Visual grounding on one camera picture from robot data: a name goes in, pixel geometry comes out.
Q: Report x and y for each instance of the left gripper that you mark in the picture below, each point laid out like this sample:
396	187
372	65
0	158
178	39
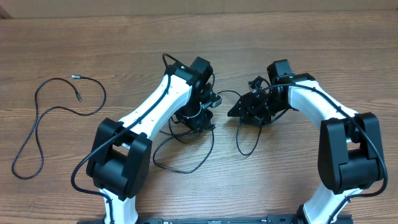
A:
199	124

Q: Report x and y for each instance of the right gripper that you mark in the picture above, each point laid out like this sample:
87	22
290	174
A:
247	102

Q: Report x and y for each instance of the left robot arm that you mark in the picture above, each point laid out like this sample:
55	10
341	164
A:
121	150

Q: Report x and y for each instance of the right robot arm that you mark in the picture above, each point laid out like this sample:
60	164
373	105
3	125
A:
350	154

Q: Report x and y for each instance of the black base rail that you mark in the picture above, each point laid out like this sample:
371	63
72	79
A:
214	221

